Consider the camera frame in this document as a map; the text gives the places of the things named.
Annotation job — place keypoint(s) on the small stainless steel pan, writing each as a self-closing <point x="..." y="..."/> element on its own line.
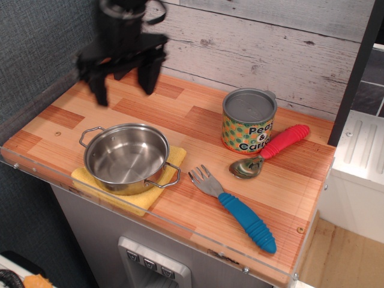
<point x="129" y="159"/>

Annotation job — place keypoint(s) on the dark right vertical post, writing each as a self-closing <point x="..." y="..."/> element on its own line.
<point x="368" y="40"/>

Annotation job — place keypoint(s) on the grey toy fridge dispenser panel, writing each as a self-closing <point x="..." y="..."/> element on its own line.
<point x="145" y="267"/>

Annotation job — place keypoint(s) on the clear acrylic edge guard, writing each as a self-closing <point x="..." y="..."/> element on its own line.
<point x="139" y="240"/>

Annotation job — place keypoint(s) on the red handled spoon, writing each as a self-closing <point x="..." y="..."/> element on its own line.
<point x="248" y="168"/>

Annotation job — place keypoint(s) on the orange black object corner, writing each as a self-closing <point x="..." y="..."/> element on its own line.
<point x="18" y="271"/>

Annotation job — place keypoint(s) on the yellow folded cloth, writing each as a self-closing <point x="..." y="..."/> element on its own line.
<point x="136" y="204"/>

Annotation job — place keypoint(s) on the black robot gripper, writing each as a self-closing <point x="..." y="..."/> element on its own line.
<point x="120" y="40"/>

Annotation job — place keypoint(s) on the peas and carrots toy can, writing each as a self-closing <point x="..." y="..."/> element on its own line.
<point x="248" y="117"/>

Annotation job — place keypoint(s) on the white toy sink unit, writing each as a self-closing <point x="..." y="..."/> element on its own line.
<point x="352" y="197"/>

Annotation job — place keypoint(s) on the blue handled fork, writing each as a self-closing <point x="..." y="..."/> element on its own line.
<point x="252" y="224"/>

